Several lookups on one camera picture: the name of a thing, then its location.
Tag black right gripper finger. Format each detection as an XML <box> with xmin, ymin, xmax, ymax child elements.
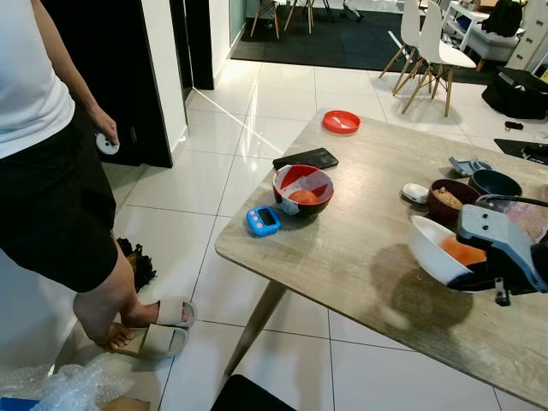
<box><xmin>447</xmin><ymin>267</ymin><xmax>494</xmax><ymax>292</ymax></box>

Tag red tomato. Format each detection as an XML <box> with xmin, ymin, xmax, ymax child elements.
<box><xmin>440</xmin><ymin>235</ymin><xmax>489</xmax><ymax>267</ymax></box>
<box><xmin>289</xmin><ymin>188</ymin><xmax>320</xmax><ymax>206</ymax></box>

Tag white round device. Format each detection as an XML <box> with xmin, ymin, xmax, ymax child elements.
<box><xmin>96</xmin><ymin>133</ymin><xmax>121</xmax><ymax>157</ymax></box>

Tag person's left hand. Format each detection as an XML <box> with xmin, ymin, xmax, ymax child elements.
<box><xmin>90</xmin><ymin>107</ymin><xmax>121</xmax><ymax>155</ymax></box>

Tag clear plastic container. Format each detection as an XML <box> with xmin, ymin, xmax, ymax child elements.
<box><xmin>503</xmin><ymin>201</ymin><xmax>548</xmax><ymax>249</ymax></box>

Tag dark maroon bowl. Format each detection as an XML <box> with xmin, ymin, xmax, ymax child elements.
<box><xmin>426</xmin><ymin>178</ymin><xmax>481</xmax><ymax>226</ymax></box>

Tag brown cooked food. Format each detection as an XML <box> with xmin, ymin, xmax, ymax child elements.
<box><xmin>432</xmin><ymin>186</ymin><xmax>465</xmax><ymax>208</ymax></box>

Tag dark blue bowl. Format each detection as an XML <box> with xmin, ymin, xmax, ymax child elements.
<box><xmin>468</xmin><ymin>169</ymin><xmax>524</xmax><ymax>200</ymax></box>

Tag small white dish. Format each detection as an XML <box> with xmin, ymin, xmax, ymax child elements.
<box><xmin>402</xmin><ymin>182</ymin><xmax>432</xmax><ymax>206</ymax></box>

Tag light wooden table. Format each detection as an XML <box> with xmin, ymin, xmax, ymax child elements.
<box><xmin>214</xmin><ymin>107</ymin><xmax>548</xmax><ymax>410</ymax></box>

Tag grey plastic clip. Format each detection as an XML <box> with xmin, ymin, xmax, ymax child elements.
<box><xmin>448</xmin><ymin>156</ymin><xmax>494</xmax><ymax>178</ymax></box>

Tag black flat pad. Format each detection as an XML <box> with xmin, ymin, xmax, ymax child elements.
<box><xmin>494</xmin><ymin>137</ymin><xmax>548</xmax><ymax>165</ymax></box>

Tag black duffel bag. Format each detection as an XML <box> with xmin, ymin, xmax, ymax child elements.
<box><xmin>480</xmin><ymin>68</ymin><xmax>548</xmax><ymax>122</ymax></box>

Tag red and white bowl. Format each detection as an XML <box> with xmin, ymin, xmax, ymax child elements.
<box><xmin>272</xmin><ymin>164</ymin><xmax>336</xmax><ymax>217</ymax></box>

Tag black smartphone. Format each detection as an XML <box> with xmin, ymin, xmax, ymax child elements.
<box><xmin>272</xmin><ymin>147</ymin><xmax>340</xmax><ymax>171</ymax></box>

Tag red round plate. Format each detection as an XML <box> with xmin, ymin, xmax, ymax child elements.
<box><xmin>322</xmin><ymin>110</ymin><xmax>361</xmax><ymax>135</ymax></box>

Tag blue digital timer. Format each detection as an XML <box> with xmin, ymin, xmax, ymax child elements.
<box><xmin>246</xmin><ymin>206</ymin><xmax>283</xmax><ymax>238</ymax></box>

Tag white chair wooden legs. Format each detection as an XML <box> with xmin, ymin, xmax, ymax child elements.
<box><xmin>401</xmin><ymin>0</ymin><xmax>479</xmax><ymax>119</ymax></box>
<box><xmin>379</xmin><ymin>0</ymin><xmax>429</xmax><ymax>97</ymax></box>

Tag white storage unit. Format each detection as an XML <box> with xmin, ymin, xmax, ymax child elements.
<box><xmin>444</xmin><ymin>0</ymin><xmax>548</xmax><ymax>74</ymax></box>

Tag grey slipper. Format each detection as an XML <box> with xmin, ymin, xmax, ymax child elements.
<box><xmin>127</xmin><ymin>324</ymin><xmax>191</xmax><ymax>360</ymax></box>
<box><xmin>141</xmin><ymin>297</ymin><xmax>197</xmax><ymax>331</ymax></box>

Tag wooden legged chair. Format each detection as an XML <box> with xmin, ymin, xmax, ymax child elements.
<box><xmin>248</xmin><ymin>0</ymin><xmax>337</xmax><ymax>41</ymax></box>

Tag black crumpled bag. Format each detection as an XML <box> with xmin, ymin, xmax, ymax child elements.
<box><xmin>116</xmin><ymin>237</ymin><xmax>158</xmax><ymax>294</ymax></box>

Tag black door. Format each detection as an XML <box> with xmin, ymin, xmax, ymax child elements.
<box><xmin>41</xmin><ymin>0</ymin><xmax>174</xmax><ymax>169</ymax></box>
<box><xmin>170</xmin><ymin>0</ymin><xmax>217</xmax><ymax>92</ymax></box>

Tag brown cardboard box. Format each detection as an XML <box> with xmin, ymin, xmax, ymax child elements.
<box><xmin>101</xmin><ymin>396</ymin><xmax>152</xmax><ymax>411</ymax></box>

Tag blue plastic sheet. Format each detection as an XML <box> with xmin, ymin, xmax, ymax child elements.
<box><xmin>0</xmin><ymin>396</ymin><xmax>41</xmax><ymax>411</ymax></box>

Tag person in white shirt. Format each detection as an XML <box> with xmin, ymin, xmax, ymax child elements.
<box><xmin>0</xmin><ymin>0</ymin><xmax>164</xmax><ymax>354</ymax></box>

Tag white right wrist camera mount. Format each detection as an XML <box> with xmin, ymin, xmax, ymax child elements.
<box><xmin>456</xmin><ymin>204</ymin><xmax>548</xmax><ymax>295</ymax></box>

